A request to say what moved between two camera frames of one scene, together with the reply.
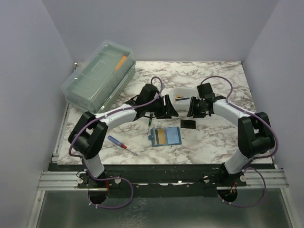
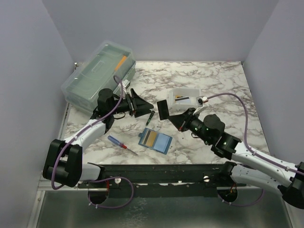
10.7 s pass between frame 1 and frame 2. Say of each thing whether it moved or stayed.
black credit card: moved
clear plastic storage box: stayed
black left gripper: moved
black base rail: stayed
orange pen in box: stayed
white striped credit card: stayed
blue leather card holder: moved
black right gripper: moved
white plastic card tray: stayed
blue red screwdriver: stayed
